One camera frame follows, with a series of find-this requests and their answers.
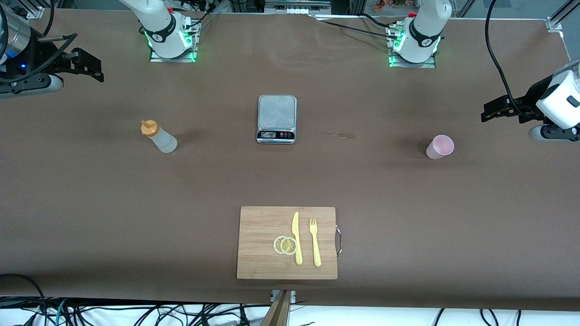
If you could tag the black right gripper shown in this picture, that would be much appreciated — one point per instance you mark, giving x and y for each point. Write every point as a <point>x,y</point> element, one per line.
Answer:
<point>40,60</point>

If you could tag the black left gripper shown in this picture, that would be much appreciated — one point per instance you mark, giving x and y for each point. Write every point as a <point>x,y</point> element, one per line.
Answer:
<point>527,103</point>

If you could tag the pink plastic cup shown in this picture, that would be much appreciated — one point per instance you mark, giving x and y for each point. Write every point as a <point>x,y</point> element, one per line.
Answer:
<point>439,147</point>

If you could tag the clear sauce bottle orange cap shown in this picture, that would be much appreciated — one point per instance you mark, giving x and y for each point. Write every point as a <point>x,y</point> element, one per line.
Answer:
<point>161,138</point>

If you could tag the brown table cover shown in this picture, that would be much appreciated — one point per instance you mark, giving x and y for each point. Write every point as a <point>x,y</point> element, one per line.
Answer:
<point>136,203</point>

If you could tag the silver digital kitchen scale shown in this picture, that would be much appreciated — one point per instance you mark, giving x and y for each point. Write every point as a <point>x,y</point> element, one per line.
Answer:
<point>277,113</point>

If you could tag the white power strip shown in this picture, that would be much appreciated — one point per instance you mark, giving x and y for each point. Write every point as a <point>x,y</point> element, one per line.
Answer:
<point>299,9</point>

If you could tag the yellow plastic fork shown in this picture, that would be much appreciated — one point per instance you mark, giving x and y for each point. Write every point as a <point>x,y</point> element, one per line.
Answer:
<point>315,246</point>

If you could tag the wooden cutting board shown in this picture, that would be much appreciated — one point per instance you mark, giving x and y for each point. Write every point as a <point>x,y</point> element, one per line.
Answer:
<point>263,226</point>

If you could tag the yellow plastic knife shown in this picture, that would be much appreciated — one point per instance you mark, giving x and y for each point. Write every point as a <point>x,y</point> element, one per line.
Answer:
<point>297,240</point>

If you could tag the lemon slice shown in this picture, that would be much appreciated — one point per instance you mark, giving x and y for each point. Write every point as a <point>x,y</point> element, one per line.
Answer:
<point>288,246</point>

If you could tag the aluminium frame profile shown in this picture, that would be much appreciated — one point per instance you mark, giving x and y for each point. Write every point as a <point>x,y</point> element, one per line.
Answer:
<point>555,22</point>
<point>36,11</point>

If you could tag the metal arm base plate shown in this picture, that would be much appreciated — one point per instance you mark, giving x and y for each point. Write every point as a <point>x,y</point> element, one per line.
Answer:
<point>412,64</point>
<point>174,59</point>

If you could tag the small metal bracket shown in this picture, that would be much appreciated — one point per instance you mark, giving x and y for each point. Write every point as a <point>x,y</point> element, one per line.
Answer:
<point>292,295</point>

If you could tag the wooden post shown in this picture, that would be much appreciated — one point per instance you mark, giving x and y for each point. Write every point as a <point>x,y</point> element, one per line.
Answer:
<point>278,314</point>

